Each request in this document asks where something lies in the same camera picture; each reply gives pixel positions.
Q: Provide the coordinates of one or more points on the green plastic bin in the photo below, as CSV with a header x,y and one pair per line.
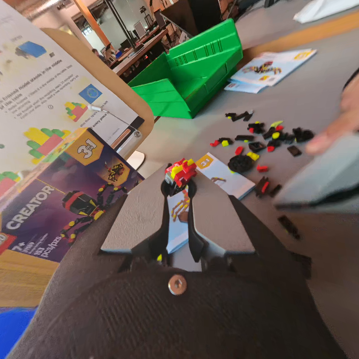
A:
x,y
185,78

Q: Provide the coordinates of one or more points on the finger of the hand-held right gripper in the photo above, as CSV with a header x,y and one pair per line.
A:
x,y
325,179

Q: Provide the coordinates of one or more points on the person's right hand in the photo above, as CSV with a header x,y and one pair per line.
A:
x,y
336,123

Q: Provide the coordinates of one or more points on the purple lego set box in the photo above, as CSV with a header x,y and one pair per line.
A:
x,y
50,219

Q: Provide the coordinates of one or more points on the red yellow black lego model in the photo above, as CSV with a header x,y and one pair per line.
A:
x,y
180,171

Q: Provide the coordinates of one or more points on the open spider instruction booklet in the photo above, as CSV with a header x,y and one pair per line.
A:
x,y
230,176

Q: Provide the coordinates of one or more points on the pile of lego pieces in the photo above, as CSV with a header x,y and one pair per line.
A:
x,y
240,164

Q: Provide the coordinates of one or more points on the closed instruction booklet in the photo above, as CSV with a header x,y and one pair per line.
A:
x,y
269,70

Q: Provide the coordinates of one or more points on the blue plastic bin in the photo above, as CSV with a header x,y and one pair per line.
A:
x,y
14,331

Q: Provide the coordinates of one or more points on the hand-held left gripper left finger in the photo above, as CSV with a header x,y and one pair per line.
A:
x,y
134,224

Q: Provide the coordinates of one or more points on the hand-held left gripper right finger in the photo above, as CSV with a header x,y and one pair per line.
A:
x,y
221,224

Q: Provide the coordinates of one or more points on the printed instruction sheet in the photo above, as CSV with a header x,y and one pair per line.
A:
x,y
39,95

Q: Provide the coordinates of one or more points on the crumpled white paper bag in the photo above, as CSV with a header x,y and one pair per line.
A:
x,y
325,8

